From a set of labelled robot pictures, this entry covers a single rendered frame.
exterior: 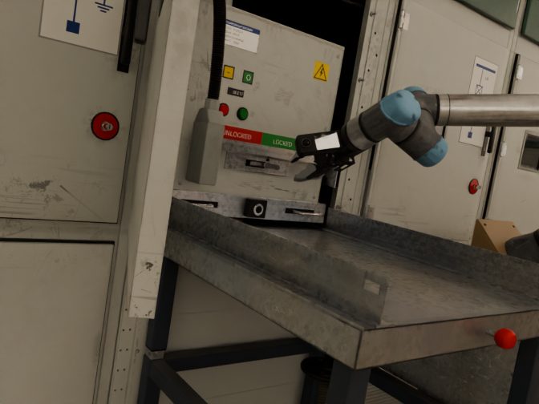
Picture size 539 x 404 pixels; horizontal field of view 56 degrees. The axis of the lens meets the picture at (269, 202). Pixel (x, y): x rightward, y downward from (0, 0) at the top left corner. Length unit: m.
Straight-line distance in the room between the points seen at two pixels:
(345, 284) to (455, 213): 1.29
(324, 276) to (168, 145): 0.33
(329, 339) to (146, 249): 0.29
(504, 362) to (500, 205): 1.09
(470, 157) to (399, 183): 0.39
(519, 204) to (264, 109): 1.34
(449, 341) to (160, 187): 0.51
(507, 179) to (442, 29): 0.73
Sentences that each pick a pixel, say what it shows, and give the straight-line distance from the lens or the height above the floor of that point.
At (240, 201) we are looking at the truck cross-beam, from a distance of 1.37.
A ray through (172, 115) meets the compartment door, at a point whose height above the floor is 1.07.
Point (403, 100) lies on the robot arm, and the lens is 1.08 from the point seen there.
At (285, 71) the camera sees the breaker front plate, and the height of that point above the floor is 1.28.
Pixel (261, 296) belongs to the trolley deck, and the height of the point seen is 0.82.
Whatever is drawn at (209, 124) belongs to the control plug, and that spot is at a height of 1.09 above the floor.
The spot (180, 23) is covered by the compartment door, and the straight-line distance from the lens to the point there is 0.59.
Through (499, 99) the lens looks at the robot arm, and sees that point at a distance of 1.29.
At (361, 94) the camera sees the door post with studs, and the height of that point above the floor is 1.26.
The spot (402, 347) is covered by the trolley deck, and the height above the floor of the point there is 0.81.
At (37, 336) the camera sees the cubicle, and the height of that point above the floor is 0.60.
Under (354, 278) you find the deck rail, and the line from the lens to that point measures 0.73.
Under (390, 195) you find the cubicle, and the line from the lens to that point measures 1.69.
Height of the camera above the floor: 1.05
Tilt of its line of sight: 5 degrees down
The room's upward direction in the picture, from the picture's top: 9 degrees clockwise
